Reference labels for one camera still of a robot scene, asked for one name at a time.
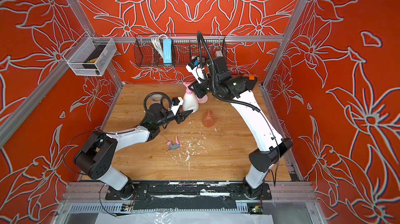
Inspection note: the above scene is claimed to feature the white spray bottle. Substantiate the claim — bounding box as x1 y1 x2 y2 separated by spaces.
182 92 199 113

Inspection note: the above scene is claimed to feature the opaque pink spray bottle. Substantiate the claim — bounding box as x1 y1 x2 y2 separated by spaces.
197 95 208 104

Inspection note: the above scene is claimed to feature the transparent pink spray bottle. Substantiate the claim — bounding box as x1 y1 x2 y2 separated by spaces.
202 109 215 128

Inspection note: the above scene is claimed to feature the pink grey spray nozzle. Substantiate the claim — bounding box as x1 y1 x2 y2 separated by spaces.
166 135 183 151

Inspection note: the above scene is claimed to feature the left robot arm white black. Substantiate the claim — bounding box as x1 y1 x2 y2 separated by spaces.
73 92 195 200

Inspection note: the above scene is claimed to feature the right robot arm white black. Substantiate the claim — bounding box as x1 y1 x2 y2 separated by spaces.
186 32 293 200

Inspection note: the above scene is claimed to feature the clear tape roll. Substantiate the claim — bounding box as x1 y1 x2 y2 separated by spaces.
151 93 162 102

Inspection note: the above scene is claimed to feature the black orange tool case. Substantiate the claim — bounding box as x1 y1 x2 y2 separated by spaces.
243 74 258 91

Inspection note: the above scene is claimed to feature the light blue box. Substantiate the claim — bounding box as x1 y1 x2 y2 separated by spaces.
162 38 173 67

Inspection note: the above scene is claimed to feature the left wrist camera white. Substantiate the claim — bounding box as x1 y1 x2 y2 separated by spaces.
171 97 184 115

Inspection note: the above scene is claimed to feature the black wire basket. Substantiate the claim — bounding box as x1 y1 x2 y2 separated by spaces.
133 33 228 67

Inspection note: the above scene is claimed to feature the white cable bundle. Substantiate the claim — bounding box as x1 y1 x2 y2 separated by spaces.
151 37 165 58

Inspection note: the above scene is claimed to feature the clear plastic wall bin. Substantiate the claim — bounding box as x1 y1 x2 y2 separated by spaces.
62 37 117 77

